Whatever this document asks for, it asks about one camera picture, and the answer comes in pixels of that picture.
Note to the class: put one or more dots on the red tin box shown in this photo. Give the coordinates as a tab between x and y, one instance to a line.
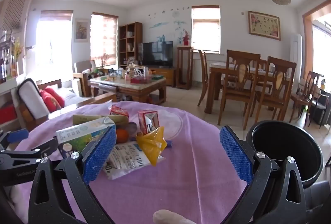
139	80

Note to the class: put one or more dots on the purple tablecloth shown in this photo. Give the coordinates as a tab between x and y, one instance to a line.
181	175

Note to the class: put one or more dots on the framed sunflower picture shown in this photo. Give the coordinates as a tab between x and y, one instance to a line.
82	30

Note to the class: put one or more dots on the tan paper box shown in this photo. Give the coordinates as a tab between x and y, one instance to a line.
85	119

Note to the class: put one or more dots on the wooden bookshelf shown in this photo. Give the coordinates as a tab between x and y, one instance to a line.
138	43

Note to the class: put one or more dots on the green and white milk carton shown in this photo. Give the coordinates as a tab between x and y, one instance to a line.
82	132

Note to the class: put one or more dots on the wooden sofa with white cushions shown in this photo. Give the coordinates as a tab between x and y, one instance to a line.
28	94

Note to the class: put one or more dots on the black television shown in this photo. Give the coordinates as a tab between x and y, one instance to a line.
156	54

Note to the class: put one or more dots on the framed flower clock picture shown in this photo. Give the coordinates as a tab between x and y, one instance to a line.
264	25

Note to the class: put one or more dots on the wooden coffee table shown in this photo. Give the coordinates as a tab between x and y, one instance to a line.
129	89

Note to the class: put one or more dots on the pale cloth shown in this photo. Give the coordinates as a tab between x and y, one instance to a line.
168	217

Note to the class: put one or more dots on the yellow artificial flowers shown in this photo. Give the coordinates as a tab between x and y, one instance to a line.
17	49

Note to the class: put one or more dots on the white standing air conditioner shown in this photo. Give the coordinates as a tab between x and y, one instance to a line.
296	53

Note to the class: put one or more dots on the wooden armchair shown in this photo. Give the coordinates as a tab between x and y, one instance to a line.
81	68

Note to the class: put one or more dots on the green flat box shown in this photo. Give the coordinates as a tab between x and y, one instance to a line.
157	77

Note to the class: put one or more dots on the metal bottle rack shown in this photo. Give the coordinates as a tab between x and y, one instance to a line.
6	61

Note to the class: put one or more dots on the orange mandarin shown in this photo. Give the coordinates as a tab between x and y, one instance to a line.
122	136

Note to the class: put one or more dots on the red flower vase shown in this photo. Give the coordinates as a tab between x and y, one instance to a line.
185	39

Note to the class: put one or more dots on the black trash bin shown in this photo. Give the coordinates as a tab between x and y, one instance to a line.
284	146

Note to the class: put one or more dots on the yellow plastic bag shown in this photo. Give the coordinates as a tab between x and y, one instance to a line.
152	146

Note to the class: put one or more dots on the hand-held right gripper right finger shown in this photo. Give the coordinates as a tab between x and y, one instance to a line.
236	155

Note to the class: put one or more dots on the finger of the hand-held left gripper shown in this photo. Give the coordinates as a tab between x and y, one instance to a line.
18	135
33	153

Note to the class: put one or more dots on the blue wall decals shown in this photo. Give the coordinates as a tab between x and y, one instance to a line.
159	25

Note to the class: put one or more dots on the white lattice cabinet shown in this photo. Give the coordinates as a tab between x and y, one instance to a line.
15	9

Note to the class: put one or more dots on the white printed plastic packet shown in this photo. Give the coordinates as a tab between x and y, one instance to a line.
126	159

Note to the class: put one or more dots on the wooden dining chair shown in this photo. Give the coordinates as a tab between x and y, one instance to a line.
279	84
309	87
203	71
240	76

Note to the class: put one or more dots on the tall wooden plant stand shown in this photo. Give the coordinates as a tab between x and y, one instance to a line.
185	66

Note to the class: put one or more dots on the small red and white box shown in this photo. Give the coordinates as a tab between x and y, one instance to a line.
119	111

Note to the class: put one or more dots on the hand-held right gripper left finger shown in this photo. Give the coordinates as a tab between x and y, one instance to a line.
99	154

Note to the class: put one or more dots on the wooden dining table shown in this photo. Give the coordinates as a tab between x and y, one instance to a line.
214	79

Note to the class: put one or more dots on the wooden television cabinet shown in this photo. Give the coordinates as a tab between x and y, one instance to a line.
166	75

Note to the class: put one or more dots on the window with pink blind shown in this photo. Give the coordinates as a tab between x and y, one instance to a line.
206	30
53	40
104	35

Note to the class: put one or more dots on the red cushion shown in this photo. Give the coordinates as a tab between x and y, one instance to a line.
47	101
57	96

